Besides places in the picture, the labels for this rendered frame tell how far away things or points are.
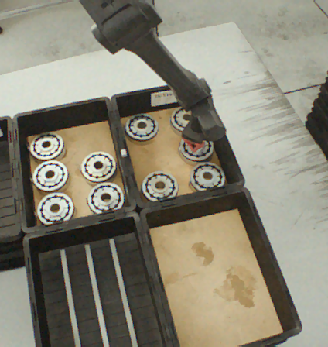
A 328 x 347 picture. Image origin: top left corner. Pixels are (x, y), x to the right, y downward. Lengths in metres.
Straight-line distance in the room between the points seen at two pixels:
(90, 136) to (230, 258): 0.57
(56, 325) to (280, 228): 0.73
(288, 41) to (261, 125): 1.56
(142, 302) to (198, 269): 0.17
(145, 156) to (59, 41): 1.80
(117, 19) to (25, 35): 2.38
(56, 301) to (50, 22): 2.33
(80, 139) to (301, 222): 0.75
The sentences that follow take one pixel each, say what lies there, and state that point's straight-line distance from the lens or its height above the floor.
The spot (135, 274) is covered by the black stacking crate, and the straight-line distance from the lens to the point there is 1.12.
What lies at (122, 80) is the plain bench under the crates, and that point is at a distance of 1.66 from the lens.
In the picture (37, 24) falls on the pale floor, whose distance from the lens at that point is 3.15.
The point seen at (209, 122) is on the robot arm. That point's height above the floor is 1.08.
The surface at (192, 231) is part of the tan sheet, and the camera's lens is 1.17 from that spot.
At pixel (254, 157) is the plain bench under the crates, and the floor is 0.70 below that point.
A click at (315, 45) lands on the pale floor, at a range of 3.10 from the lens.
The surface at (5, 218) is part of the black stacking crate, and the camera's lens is 1.25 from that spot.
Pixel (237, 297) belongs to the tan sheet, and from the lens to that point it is 1.12.
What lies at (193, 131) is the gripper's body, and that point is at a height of 0.96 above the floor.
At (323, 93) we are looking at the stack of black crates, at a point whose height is 0.47.
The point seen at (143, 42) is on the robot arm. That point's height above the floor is 1.39.
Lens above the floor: 1.90
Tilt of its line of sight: 59 degrees down
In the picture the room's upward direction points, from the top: 2 degrees clockwise
